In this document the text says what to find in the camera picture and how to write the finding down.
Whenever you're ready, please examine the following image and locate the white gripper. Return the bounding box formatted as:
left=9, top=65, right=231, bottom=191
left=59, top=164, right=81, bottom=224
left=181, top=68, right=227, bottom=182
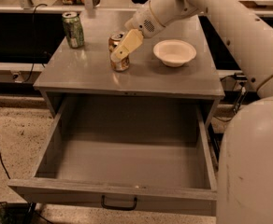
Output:
left=117, top=1, right=165, bottom=56

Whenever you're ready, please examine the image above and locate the orange soda can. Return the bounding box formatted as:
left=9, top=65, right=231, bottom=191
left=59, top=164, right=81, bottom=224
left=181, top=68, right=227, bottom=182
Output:
left=108, top=31, right=130, bottom=72

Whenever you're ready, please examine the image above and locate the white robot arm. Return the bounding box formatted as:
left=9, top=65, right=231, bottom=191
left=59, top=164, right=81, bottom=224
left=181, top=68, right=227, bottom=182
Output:
left=110, top=0, right=273, bottom=224

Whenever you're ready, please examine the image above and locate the green soda can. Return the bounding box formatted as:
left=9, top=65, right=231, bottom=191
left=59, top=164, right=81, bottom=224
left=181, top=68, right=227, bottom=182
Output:
left=62, top=11, right=84, bottom=49

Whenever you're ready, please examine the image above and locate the open grey top drawer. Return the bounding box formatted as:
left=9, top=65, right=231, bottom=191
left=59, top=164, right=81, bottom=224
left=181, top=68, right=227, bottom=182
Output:
left=8, top=95, right=217, bottom=216

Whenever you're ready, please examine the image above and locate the grey cabinet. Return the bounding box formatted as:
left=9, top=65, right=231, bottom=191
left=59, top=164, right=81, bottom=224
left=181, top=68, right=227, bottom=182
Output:
left=33, top=8, right=226, bottom=129

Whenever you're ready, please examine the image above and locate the white paper bowl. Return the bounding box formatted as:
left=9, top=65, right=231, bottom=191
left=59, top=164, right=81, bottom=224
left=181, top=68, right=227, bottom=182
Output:
left=153, top=39, right=196, bottom=67

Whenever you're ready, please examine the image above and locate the black cable at back left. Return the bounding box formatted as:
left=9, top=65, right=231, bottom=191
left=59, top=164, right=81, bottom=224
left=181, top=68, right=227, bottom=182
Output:
left=23, top=3, right=49, bottom=83

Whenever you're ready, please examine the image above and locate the black drawer handle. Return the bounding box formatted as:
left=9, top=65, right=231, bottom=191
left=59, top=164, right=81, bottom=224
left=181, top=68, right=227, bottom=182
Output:
left=101, top=195, right=137, bottom=211

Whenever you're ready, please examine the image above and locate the black cable on floor left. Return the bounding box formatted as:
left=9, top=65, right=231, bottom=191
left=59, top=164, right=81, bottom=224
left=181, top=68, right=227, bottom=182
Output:
left=0, top=138, right=11, bottom=180

